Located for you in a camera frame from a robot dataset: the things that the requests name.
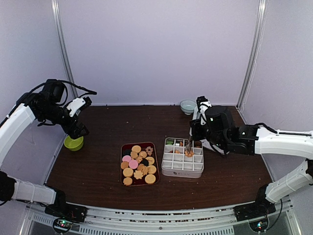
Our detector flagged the pale blue ceramic bowl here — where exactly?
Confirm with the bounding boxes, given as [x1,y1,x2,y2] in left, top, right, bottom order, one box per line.
[179,100,196,115]

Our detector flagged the green plastic bowl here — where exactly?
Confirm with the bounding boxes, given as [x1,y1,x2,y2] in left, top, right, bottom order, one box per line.
[64,136,84,151]

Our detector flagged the black round cookie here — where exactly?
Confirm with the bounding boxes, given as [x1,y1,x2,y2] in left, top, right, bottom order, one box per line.
[140,159,149,166]
[123,149,131,156]

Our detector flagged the right pink round cookie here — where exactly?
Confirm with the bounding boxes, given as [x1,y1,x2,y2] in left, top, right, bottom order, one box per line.
[129,159,138,169]

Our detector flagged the dark red cookie tray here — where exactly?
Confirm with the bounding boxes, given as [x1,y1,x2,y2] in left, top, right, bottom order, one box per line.
[120,142,160,187]

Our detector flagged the leaf shaped tan cookie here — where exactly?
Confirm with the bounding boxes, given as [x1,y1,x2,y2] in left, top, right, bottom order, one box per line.
[134,170,144,180]

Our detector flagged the pink round cookie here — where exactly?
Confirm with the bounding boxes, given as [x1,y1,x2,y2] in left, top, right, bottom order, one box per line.
[122,155,132,163]
[129,159,138,169]

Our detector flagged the brown flower cookie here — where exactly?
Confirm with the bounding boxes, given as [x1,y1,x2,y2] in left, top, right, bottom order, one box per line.
[145,146,154,156]

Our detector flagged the left pink round cookie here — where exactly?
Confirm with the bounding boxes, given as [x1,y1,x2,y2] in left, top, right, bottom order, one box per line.
[122,155,132,163]

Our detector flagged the bottom left round cookie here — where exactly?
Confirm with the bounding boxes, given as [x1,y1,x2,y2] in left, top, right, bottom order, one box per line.
[123,177,133,186]

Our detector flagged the right aluminium frame post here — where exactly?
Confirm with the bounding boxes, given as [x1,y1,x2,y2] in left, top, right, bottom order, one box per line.
[237,0,268,112]

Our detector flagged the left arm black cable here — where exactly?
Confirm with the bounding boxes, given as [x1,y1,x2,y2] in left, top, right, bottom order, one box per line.
[29,78,98,97]

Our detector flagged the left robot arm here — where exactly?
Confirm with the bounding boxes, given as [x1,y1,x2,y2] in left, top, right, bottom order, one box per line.
[0,79,94,225]

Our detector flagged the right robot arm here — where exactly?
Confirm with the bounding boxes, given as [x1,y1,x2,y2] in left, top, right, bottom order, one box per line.
[189,101,313,221]

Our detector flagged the white divided cookie tin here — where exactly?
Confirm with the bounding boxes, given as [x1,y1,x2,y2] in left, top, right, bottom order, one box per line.
[161,138,204,178]

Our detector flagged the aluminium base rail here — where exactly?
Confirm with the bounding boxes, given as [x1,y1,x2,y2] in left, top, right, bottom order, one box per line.
[17,196,305,235]

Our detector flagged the green round cookie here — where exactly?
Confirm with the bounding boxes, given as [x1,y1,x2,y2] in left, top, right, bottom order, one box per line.
[165,139,175,145]

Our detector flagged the swirl butter cookie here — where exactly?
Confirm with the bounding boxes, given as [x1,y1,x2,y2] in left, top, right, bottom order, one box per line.
[184,150,194,158]

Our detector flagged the large round tan cookie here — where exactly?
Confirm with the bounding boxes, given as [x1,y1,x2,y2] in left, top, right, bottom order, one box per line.
[144,174,156,185]

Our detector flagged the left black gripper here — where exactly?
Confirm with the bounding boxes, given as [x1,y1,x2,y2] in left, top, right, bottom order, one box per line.
[40,102,89,139]

